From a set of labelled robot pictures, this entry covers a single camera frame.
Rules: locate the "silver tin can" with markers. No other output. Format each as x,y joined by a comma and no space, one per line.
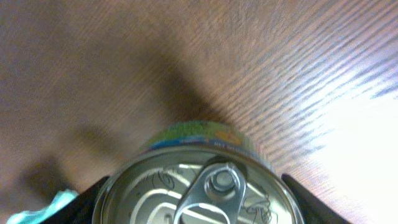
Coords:
197,172

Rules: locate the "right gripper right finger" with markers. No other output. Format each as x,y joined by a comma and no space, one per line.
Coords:
313,209

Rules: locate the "teal white wipes pack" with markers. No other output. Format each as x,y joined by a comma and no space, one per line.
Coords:
61,199

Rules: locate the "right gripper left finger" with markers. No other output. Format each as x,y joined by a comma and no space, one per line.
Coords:
79,210

